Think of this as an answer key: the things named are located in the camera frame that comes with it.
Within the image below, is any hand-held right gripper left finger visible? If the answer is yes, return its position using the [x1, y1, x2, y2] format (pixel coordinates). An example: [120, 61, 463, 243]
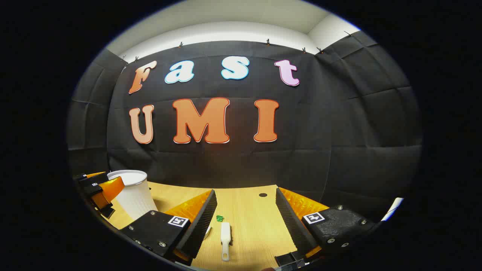
[120, 189, 218, 266]

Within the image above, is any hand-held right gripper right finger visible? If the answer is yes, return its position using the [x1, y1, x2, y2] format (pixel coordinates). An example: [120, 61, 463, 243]
[275, 187, 378, 265]

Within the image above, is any white ribbed garbage bin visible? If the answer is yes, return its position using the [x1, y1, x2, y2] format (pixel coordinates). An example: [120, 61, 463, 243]
[107, 170, 159, 221]

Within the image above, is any small white broom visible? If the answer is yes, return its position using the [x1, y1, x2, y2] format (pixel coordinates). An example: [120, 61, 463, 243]
[221, 222, 231, 262]

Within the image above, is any wooden desktop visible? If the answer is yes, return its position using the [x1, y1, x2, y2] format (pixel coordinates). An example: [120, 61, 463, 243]
[102, 181, 325, 271]

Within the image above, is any white strip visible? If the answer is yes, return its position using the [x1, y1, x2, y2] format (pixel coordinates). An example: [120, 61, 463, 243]
[381, 197, 404, 222]

